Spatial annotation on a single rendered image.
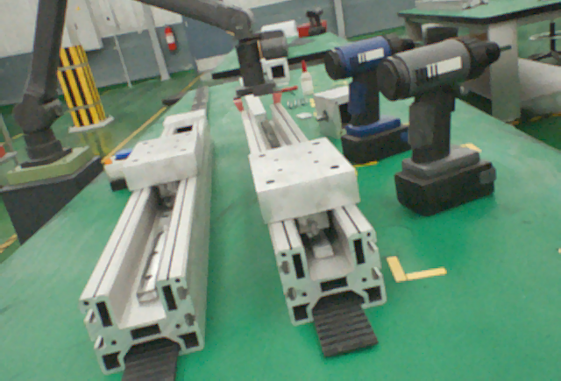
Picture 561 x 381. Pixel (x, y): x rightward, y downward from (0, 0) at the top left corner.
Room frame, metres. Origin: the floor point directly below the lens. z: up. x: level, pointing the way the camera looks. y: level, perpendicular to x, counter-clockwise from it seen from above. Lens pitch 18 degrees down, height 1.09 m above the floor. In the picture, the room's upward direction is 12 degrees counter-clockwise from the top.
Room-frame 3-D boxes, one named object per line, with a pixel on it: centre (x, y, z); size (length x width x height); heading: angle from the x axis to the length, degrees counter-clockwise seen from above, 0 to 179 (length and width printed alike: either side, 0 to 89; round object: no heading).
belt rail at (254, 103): (1.93, 0.08, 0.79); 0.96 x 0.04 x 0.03; 4
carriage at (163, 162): (0.84, 0.20, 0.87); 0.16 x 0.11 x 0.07; 4
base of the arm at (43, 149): (1.38, 0.63, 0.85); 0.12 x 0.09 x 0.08; 169
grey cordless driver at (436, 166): (0.69, -0.24, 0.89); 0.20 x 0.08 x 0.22; 107
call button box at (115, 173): (1.11, 0.34, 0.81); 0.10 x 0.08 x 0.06; 94
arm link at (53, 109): (1.39, 0.61, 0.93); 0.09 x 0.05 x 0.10; 82
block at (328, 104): (1.17, -0.14, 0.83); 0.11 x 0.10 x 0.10; 107
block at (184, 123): (1.28, 0.24, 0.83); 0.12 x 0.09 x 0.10; 94
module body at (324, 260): (0.85, 0.01, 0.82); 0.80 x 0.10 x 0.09; 4
